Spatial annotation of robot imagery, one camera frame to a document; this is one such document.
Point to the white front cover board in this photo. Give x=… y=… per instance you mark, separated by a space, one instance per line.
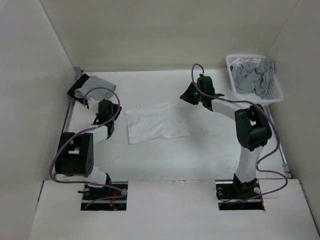
x=171 y=210

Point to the white tank top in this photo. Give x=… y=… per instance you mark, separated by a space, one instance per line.
x=159 y=121

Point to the left aluminium table rail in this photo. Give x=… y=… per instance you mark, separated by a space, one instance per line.
x=66 y=124

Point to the pale pink tank top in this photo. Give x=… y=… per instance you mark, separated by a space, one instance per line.
x=254 y=61

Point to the aluminium table rail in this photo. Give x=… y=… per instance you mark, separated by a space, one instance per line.
x=285 y=166
x=66 y=124

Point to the folded grey tank top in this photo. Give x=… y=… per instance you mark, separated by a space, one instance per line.
x=95 y=88

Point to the right aluminium table rail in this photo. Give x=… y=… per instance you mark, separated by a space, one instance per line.
x=285 y=166

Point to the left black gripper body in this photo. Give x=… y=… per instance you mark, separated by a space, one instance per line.
x=115 y=110

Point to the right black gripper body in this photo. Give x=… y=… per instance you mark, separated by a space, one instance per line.
x=200 y=96

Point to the crumpled grey tank top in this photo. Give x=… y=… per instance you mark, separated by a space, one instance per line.
x=250 y=79

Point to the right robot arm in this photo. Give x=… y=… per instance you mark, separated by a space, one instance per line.
x=252 y=131

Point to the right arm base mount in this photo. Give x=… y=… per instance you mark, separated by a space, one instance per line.
x=234 y=196

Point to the folded black tank top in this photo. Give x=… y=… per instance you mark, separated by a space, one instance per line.
x=78 y=84

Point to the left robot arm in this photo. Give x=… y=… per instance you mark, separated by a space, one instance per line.
x=75 y=158

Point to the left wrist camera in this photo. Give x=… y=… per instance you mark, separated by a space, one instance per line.
x=92 y=105

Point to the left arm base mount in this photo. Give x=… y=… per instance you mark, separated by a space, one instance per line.
x=104 y=198

